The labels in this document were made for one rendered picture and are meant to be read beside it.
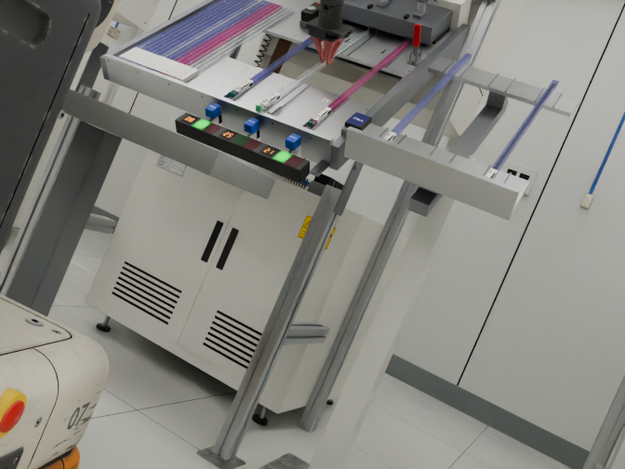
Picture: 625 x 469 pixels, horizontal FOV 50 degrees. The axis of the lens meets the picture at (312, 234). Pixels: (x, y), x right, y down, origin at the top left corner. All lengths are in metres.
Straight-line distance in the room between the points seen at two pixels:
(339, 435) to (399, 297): 0.33
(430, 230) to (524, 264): 1.85
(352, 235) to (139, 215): 0.66
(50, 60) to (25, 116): 0.06
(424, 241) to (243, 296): 0.58
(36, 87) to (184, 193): 1.33
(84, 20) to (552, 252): 2.82
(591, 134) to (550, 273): 0.67
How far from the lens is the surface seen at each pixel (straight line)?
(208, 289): 1.89
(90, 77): 1.89
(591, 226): 3.32
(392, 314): 1.48
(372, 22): 1.94
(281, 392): 1.79
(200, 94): 1.63
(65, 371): 0.92
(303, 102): 1.61
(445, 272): 3.35
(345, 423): 1.53
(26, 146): 0.69
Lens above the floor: 0.57
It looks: 1 degrees down
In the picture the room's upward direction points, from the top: 23 degrees clockwise
